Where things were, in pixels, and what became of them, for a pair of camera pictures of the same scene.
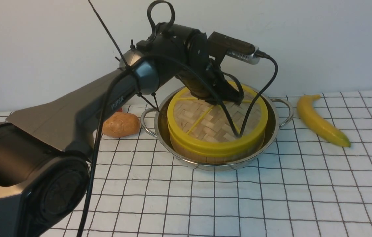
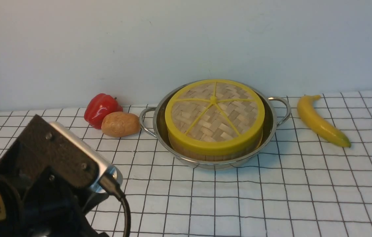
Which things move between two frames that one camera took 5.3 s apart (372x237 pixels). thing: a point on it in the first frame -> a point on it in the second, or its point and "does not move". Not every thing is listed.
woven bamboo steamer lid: (193, 125) does not move
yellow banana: (307, 113) does not move
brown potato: (120, 124) does not move
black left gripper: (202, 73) -> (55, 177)
